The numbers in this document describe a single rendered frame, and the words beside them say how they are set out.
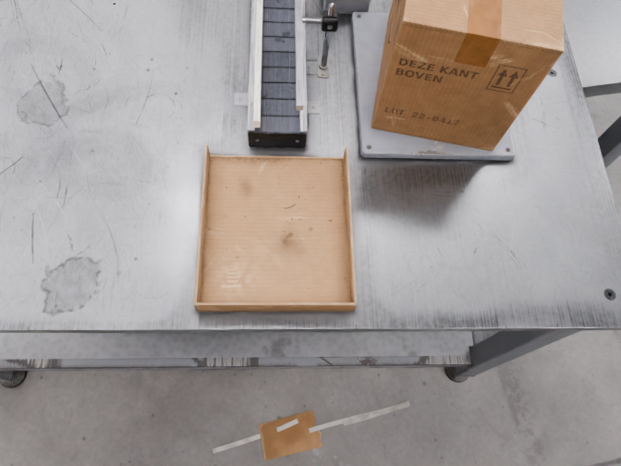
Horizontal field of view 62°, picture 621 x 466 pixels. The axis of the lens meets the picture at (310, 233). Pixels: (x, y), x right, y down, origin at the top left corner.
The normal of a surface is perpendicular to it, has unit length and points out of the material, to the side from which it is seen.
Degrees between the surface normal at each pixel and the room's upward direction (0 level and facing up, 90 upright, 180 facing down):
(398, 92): 90
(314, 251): 0
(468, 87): 90
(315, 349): 0
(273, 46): 0
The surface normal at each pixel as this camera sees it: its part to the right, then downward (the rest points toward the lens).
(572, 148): 0.07, -0.40
